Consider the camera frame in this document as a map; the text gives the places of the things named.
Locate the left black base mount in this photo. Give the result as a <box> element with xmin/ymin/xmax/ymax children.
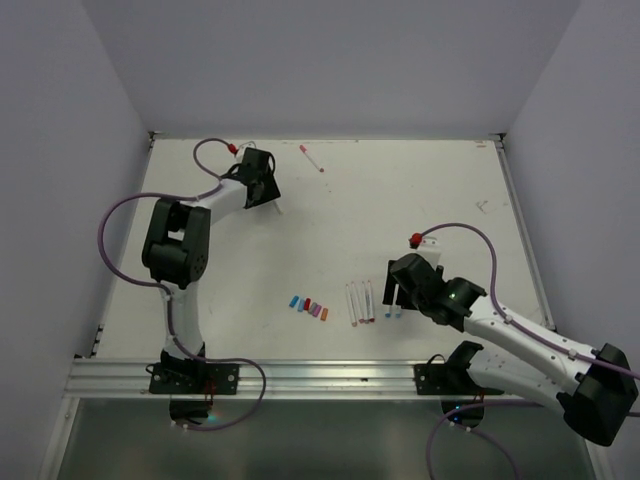
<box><xmin>145</xmin><ymin>352</ymin><xmax>240</xmax><ymax>426</ymax></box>

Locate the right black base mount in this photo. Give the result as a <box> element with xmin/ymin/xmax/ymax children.
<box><xmin>413</xmin><ymin>341</ymin><xmax>504</xmax><ymax>428</ymax></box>

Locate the orange white pen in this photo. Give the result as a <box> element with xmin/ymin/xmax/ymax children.
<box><xmin>345</xmin><ymin>283</ymin><xmax>358</xmax><ymax>328</ymax></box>

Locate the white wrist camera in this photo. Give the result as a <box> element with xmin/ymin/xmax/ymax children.
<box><xmin>416</xmin><ymin>237</ymin><xmax>441</xmax><ymax>268</ymax></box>
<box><xmin>234</xmin><ymin>142</ymin><xmax>255</xmax><ymax>160</ymax></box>

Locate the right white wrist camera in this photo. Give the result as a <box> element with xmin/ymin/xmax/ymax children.
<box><xmin>416</xmin><ymin>237</ymin><xmax>441</xmax><ymax>268</ymax></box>

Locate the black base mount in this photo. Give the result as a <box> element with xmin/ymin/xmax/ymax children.
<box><xmin>145</xmin><ymin>352</ymin><xmax>240</xmax><ymax>426</ymax></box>
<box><xmin>413</xmin><ymin>341</ymin><xmax>504</xmax><ymax>428</ymax></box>

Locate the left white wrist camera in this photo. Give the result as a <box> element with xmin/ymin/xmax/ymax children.
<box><xmin>234</xmin><ymin>142</ymin><xmax>255</xmax><ymax>160</ymax></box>

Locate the red capped white pen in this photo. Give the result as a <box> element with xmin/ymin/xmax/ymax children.
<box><xmin>363</xmin><ymin>281</ymin><xmax>375</xmax><ymax>323</ymax></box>

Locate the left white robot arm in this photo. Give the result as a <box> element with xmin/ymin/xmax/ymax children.
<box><xmin>141</xmin><ymin>147</ymin><xmax>281</xmax><ymax>393</ymax></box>

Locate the aluminium mounting rail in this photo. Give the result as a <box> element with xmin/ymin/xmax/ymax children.
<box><xmin>64</xmin><ymin>353</ymin><xmax>557</xmax><ymax>400</ymax></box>

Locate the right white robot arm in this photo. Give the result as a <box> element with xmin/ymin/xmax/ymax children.
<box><xmin>387</xmin><ymin>253</ymin><xmax>639</xmax><ymax>446</ymax></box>

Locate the pink capped white pen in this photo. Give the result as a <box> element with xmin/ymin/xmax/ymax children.
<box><xmin>299</xmin><ymin>144</ymin><xmax>325</xmax><ymax>173</ymax></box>

